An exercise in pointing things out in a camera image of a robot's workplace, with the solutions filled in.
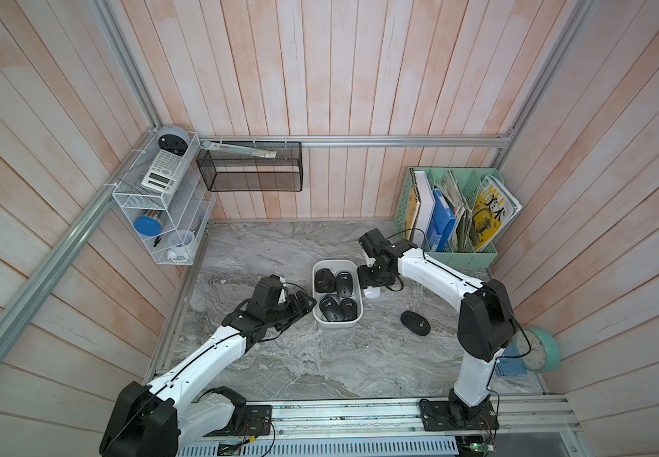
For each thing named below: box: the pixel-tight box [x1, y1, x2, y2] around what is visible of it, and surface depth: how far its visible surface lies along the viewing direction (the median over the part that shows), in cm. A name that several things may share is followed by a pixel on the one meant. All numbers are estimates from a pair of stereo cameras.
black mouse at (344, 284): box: [335, 270, 354, 299], surface depth 97 cm
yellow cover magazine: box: [470, 174, 523, 253], surface depth 100 cm
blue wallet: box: [496, 354, 527, 377], surface depth 83 cm
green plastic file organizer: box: [394, 166, 505, 269], surface depth 100 cm
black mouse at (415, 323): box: [399, 310, 432, 337], surface depth 91 cm
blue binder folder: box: [426, 187, 456, 253], surface depth 97 cm
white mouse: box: [363, 285, 381, 299], surface depth 90 cm
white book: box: [413, 170, 436, 249], surface depth 96 cm
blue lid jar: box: [133, 216, 163, 238], surface depth 78 cm
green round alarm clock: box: [512, 327, 561, 374], surface depth 78 cm
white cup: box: [166, 229, 196, 259], surface depth 93 cm
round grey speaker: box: [158, 125, 191, 157], surface depth 83 cm
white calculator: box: [140, 149, 189, 196], surface depth 79 cm
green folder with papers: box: [435, 169, 474, 253], surface depth 99 cm
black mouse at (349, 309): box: [339, 297, 359, 322], surface depth 94 cm
